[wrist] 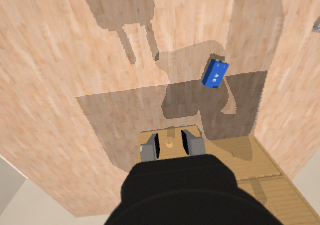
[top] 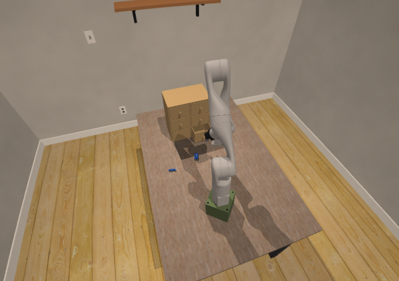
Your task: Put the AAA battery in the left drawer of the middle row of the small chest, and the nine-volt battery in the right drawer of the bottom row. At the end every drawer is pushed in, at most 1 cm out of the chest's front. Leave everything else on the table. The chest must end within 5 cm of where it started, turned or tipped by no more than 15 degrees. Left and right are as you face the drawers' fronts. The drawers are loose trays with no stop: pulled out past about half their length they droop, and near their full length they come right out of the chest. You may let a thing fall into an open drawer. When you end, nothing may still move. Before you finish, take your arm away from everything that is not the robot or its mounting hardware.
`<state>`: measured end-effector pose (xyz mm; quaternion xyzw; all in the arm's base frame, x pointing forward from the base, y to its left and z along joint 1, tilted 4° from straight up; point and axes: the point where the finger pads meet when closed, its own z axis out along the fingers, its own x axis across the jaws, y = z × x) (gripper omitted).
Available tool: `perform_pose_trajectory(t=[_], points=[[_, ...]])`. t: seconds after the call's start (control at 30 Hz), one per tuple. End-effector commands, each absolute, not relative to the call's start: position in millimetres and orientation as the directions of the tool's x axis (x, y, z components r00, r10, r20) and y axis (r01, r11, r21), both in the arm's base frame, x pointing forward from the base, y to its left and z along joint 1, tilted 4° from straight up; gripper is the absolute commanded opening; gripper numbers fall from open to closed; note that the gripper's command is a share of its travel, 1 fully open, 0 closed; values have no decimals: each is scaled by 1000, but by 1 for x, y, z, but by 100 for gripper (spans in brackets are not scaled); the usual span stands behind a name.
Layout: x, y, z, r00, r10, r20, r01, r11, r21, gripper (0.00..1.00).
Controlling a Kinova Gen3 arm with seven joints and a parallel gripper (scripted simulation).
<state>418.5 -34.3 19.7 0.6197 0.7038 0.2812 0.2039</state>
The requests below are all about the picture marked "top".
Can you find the small brown wooden chest of drawers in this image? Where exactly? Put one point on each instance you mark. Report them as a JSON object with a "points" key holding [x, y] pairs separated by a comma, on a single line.
{"points": [[182, 96]]}

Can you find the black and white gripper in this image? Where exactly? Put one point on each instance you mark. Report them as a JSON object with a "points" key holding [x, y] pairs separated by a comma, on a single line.
{"points": [[209, 135]]}

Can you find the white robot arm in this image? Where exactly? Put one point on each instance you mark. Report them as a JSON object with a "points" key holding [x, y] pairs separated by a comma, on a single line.
{"points": [[221, 122]]}

